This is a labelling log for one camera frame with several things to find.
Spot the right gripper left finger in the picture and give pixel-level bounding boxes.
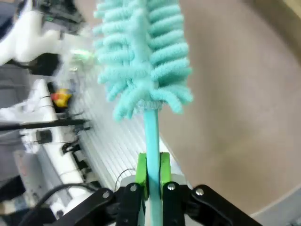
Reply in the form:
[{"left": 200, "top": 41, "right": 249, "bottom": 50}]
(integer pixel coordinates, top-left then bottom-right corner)
[{"left": 53, "top": 152, "right": 149, "bottom": 226}]

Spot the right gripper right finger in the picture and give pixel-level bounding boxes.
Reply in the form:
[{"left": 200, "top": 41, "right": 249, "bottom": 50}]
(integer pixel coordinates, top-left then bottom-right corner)
[{"left": 159, "top": 152, "right": 262, "bottom": 226}]

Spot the mint chenille duster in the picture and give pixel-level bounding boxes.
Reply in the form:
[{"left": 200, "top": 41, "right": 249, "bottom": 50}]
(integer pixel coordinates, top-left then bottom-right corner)
[{"left": 92, "top": 0, "right": 195, "bottom": 226}]

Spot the white power strip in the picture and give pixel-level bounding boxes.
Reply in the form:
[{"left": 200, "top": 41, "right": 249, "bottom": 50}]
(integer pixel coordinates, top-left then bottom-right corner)
[{"left": 32, "top": 79, "right": 95, "bottom": 208}]

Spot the black thin rod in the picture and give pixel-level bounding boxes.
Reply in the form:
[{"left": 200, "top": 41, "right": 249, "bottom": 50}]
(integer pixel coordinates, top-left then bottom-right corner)
[{"left": 0, "top": 118, "right": 91, "bottom": 132}]

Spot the yellow red emergency button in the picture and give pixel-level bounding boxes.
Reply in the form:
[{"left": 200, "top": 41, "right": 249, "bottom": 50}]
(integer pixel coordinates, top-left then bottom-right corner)
[{"left": 50, "top": 88, "right": 72, "bottom": 109}]

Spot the black cable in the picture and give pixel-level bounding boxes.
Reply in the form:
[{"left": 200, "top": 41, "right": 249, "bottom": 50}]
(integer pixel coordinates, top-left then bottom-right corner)
[{"left": 22, "top": 182, "right": 104, "bottom": 219}]

